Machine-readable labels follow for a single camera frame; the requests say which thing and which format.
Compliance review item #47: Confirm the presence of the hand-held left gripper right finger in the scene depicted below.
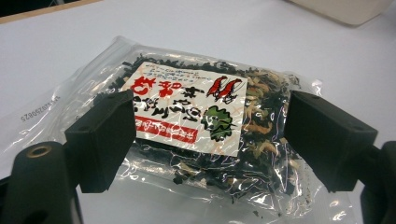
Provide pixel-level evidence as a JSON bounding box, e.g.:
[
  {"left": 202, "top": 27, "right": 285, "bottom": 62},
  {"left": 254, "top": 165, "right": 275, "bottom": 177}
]
[{"left": 283, "top": 90, "right": 379, "bottom": 193}]

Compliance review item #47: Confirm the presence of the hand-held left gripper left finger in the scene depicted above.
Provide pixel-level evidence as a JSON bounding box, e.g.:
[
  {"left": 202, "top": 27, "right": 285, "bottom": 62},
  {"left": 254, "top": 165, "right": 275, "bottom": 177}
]
[{"left": 64, "top": 89, "right": 138, "bottom": 194}]

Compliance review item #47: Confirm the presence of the clear dried seaweed packet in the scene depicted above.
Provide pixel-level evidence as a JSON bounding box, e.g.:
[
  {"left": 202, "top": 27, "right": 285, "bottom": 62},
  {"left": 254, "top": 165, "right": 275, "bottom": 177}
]
[{"left": 0, "top": 35, "right": 359, "bottom": 224}]

